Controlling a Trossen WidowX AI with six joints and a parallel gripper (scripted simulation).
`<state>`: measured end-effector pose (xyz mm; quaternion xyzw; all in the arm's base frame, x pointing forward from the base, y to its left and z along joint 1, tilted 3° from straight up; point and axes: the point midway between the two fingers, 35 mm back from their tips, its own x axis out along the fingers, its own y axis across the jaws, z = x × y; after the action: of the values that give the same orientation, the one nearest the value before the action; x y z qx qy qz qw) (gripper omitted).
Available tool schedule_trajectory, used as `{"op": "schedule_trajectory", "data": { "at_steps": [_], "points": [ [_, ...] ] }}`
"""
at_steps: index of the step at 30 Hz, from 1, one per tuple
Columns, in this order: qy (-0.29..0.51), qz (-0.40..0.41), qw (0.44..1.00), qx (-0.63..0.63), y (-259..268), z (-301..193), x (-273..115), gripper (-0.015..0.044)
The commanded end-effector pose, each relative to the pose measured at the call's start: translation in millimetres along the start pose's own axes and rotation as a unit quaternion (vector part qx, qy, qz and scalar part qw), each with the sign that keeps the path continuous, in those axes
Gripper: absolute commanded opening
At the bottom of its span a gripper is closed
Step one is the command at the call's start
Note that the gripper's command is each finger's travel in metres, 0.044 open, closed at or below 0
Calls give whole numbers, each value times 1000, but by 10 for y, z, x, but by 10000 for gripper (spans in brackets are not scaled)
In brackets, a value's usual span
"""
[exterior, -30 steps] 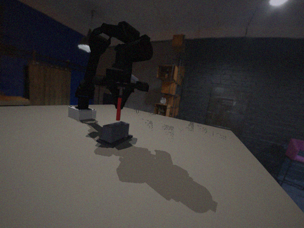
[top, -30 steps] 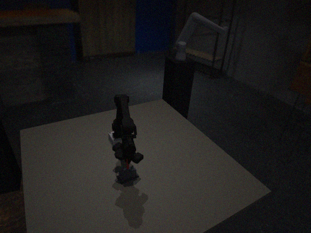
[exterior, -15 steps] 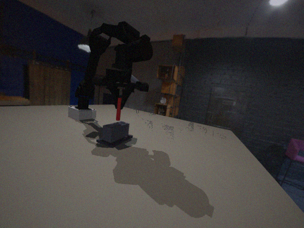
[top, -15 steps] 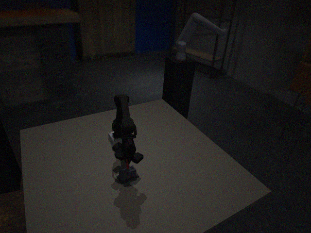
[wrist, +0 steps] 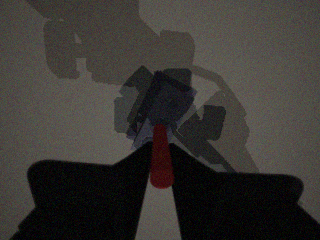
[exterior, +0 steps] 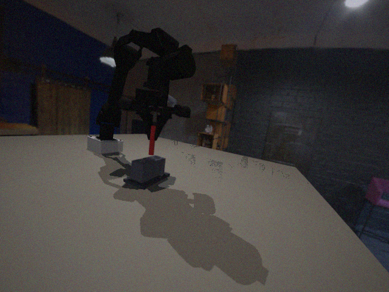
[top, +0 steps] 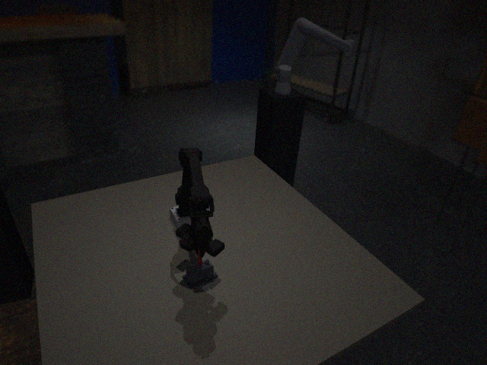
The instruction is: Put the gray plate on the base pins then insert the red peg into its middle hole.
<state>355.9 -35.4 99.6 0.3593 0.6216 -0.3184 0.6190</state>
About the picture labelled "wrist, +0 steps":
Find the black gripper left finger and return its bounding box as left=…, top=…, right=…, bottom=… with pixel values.
left=27, top=141, right=153, bottom=240

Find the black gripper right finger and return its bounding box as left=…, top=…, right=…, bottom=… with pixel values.
left=169, top=143, right=304, bottom=240

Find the dark red peg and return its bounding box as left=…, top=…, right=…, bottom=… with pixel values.
left=150, top=124, right=174, bottom=189

